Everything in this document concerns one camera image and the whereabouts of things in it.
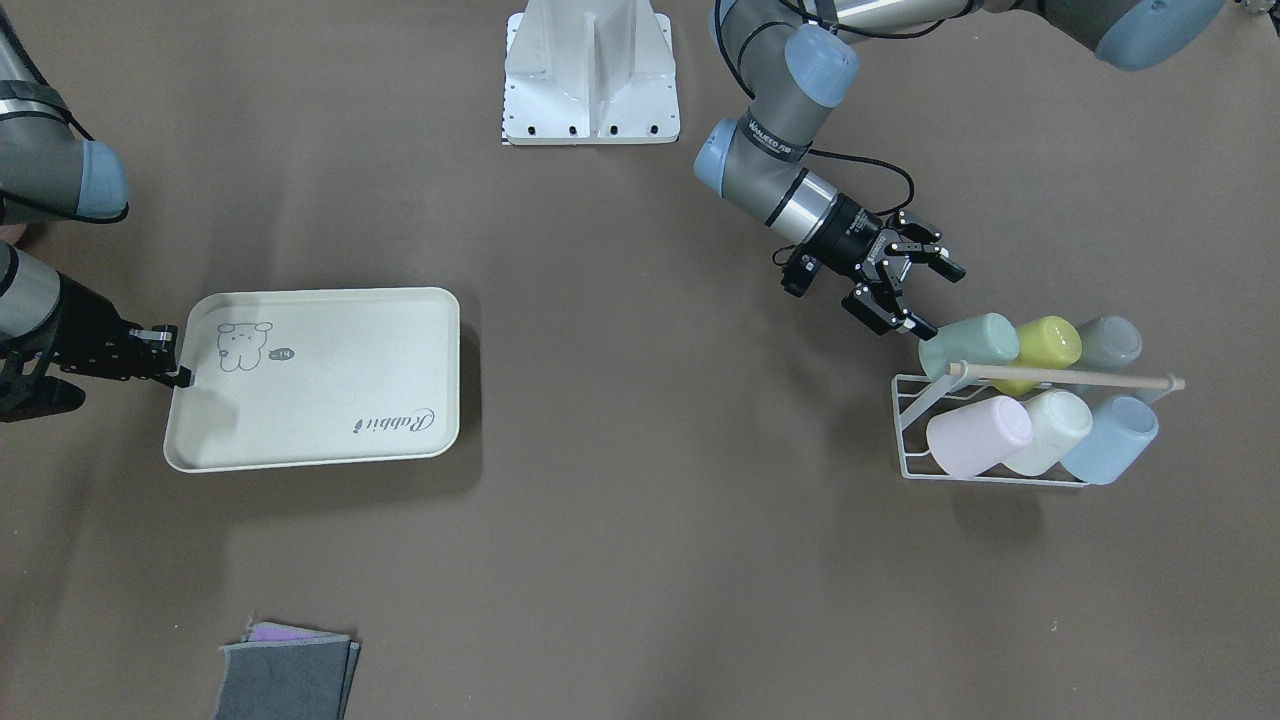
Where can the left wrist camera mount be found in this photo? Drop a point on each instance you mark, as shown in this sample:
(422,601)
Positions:
(798,273)

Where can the white cup rack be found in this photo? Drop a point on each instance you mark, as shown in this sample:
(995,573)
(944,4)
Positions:
(915,399)

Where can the cream white cup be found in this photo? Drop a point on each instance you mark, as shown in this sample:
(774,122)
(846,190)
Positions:
(1061,420)

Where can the green cup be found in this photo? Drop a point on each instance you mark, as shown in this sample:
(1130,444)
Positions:
(987,339)

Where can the light blue cup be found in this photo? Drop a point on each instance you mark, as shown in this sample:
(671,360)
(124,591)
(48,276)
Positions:
(1123,428)

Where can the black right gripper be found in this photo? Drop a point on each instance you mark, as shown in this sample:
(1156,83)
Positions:
(88,335)

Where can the pink cup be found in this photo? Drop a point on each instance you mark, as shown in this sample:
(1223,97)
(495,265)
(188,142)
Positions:
(971,439)

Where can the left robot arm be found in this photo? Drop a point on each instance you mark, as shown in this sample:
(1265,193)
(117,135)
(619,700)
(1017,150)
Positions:
(796,61)

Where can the yellow cup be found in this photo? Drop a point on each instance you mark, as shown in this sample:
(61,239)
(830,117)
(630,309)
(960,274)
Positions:
(1050,342)

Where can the cream rabbit tray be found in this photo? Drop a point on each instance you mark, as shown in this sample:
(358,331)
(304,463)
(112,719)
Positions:
(283,379)

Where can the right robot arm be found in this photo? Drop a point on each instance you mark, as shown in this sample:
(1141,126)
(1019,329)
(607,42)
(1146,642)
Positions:
(52,169)

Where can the grey cup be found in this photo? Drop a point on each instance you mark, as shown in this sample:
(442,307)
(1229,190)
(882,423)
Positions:
(1110,343)

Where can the grey folded cloth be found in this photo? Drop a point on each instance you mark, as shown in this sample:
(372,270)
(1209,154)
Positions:
(278,671)

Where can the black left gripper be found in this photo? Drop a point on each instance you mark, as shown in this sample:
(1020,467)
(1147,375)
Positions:
(848,238)

